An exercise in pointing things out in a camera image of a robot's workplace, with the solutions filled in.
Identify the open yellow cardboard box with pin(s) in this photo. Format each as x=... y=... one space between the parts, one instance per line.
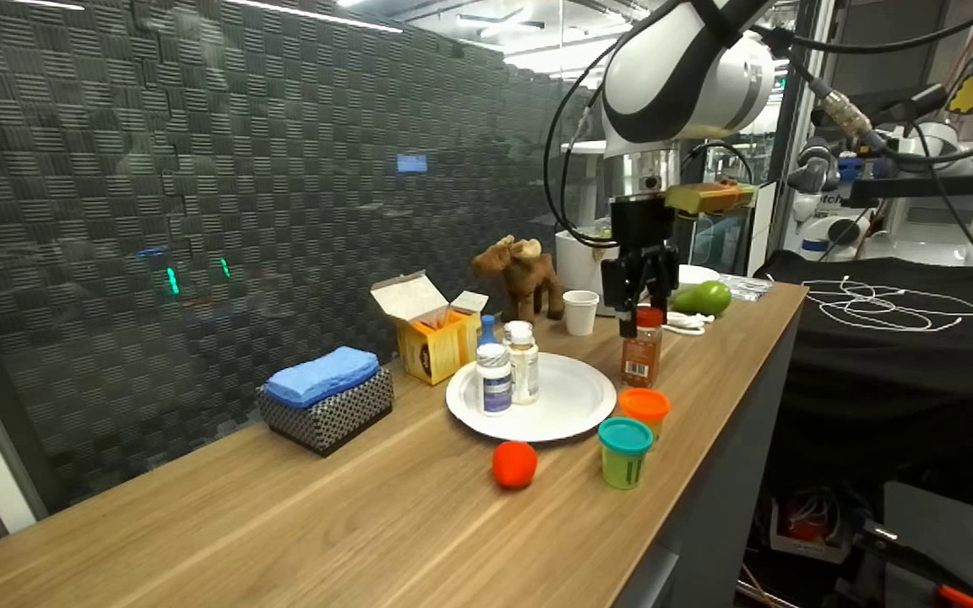
x=430 y=344

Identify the teal lid dough tub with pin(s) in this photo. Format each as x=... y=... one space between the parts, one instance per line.
x=628 y=449

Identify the blue folded cloth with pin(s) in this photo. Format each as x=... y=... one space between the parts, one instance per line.
x=323 y=372

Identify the white pill bottle green label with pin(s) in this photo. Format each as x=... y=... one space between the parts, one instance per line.
x=526 y=367

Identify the white bowl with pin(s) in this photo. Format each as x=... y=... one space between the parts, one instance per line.
x=696 y=274

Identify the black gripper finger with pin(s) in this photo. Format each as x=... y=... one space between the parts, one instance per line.
x=619 y=292
x=664 y=283

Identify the white paper plate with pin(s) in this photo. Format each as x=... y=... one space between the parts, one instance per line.
x=558 y=408

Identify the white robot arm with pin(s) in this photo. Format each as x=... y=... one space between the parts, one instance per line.
x=691 y=80

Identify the olive wrist camera box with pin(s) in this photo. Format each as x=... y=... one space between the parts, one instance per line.
x=711 y=202

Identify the white pill bottle blue label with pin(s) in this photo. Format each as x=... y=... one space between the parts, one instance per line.
x=496 y=384

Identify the white paper cup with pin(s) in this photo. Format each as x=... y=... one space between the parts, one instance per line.
x=584 y=317

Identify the brown moose plush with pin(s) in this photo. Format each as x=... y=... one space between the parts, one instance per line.
x=522 y=274

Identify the white lab equipment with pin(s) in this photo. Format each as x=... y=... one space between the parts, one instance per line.
x=871 y=189

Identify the orange lid dough tub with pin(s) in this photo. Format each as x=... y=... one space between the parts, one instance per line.
x=646 y=402

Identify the grey woven basket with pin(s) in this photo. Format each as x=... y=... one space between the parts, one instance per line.
x=337 y=424

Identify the red toy strawberry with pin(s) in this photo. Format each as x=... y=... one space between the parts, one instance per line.
x=514 y=465

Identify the green apple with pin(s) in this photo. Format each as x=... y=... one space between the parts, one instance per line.
x=707 y=297

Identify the black table cover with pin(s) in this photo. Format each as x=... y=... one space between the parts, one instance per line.
x=902 y=372

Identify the small blue bottle yellow label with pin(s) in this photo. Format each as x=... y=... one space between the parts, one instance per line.
x=487 y=329

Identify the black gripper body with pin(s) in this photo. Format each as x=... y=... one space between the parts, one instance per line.
x=645 y=225

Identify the spice jar orange lid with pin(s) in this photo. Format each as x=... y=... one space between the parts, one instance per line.
x=641 y=355

